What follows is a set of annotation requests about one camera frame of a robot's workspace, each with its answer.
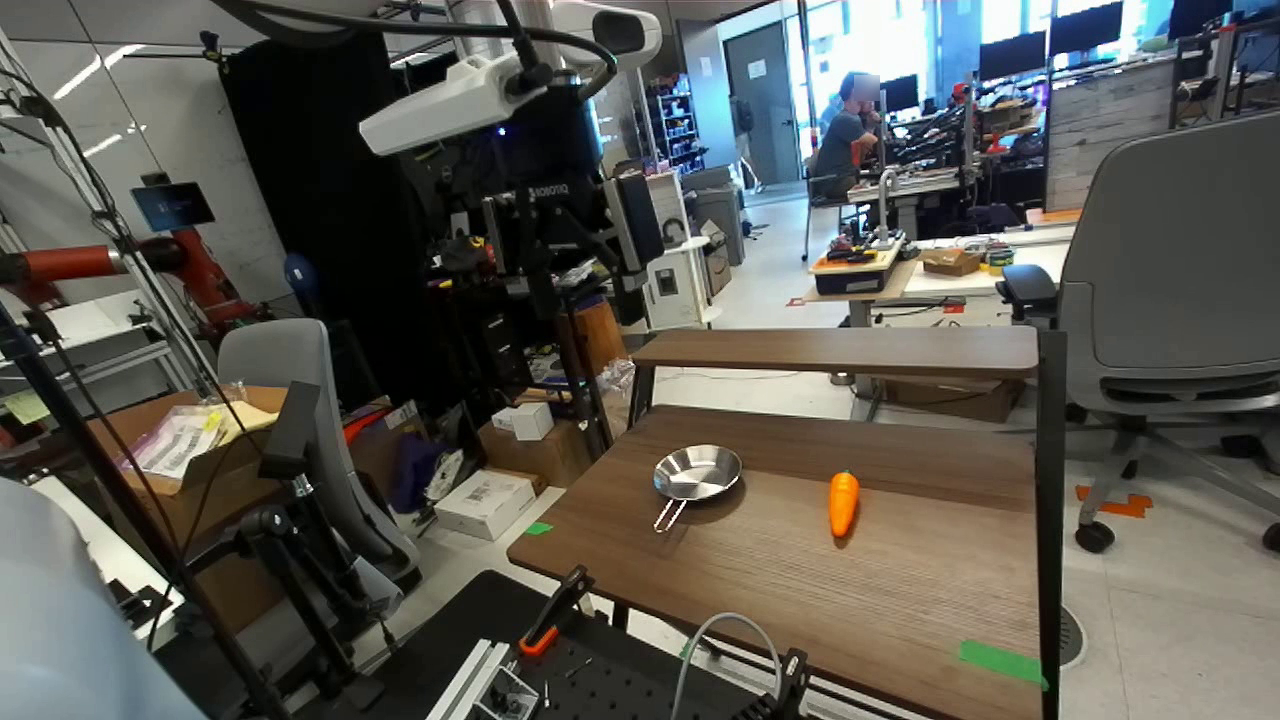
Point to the grey door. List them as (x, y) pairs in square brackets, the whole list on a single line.
[(762, 105)]

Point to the black curtain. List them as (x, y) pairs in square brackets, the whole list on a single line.
[(322, 202)]

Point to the white and yellow papers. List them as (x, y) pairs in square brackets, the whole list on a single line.
[(185, 435)]

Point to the open brown cardboard box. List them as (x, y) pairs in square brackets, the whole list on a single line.
[(214, 503)]

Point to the white plastic bag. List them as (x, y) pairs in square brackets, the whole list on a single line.
[(524, 420)]

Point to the small brown cardboard box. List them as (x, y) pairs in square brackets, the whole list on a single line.
[(544, 457)]

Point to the flat white box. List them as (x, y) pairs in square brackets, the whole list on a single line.
[(485, 506)]

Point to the large grey office chair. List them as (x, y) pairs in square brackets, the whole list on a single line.
[(1175, 267)]

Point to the small steel frying pan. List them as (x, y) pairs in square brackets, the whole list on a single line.
[(696, 470)]

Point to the grey plastic shell chair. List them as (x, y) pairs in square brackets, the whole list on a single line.
[(287, 363)]

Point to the black bar clamp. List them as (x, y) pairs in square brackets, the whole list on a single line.
[(795, 681)]

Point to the green tape piece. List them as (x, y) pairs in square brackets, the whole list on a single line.
[(538, 531), (1003, 663)]

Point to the silver aluminium rail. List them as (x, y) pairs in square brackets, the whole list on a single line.
[(462, 686)]

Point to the small black tablet screen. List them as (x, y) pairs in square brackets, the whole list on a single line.
[(170, 205)]

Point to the red industrial robot arm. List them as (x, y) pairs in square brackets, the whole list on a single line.
[(64, 263)]

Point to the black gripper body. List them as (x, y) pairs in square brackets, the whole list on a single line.
[(548, 133)]

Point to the white computer tower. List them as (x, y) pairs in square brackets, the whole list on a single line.
[(679, 285)]

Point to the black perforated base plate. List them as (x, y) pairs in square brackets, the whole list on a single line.
[(601, 681)]

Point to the person in dark teal shirt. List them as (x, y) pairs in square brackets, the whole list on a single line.
[(844, 133)]

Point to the black equipment rack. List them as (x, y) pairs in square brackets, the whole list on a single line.
[(579, 381)]

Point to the orange carrot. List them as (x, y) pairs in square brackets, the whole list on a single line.
[(844, 506)]

